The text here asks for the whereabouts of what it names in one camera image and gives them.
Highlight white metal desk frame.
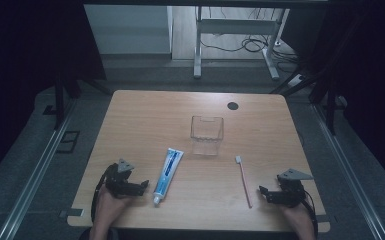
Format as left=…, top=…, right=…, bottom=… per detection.
left=193, top=5, right=292, bottom=81

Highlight person's right hand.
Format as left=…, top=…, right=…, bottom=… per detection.
left=282, top=205, right=316, bottom=235

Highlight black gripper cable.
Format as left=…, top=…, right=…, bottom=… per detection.
left=301, top=189, right=320, bottom=239
left=90, top=164, right=118, bottom=223

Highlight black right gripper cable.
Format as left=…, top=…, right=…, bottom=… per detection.
left=301, top=189, right=320, bottom=239

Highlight blue and white toothpaste tube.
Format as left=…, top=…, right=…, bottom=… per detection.
left=152, top=147, right=185, bottom=207

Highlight pink toothbrush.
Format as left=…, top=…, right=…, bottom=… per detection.
left=234, top=155, right=254, bottom=210

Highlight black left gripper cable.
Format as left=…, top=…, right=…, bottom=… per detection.
left=90, top=164, right=118, bottom=223

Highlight person's left hand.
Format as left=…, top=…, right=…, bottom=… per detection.
left=91, top=185, right=132, bottom=230

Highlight black metal stand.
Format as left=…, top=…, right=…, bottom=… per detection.
left=269, top=64, right=339, bottom=136
left=53, top=74, right=113, bottom=131

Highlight white panel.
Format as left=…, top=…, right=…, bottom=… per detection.
left=83, top=4, right=174, bottom=55

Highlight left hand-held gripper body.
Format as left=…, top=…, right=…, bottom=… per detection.
left=104, top=158, right=136, bottom=200

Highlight clear plastic cup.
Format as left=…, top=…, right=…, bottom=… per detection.
left=189, top=115, right=225, bottom=157

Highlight aluminium floor rail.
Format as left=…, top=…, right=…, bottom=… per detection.
left=0, top=98, right=78, bottom=240
left=311, top=103, right=383, bottom=240

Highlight white power strip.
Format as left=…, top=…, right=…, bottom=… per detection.
left=286, top=73, right=306, bottom=89

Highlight black floor cables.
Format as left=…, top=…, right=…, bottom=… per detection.
left=199, top=8, right=303, bottom=73

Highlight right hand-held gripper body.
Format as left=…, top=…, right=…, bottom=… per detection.
left=276, top=168, right=315, bottom=208

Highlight dark curtain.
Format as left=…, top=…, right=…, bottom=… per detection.
left=281, top=0, right=385, bottom=186
left=0, top=0, right=107, bottom=189

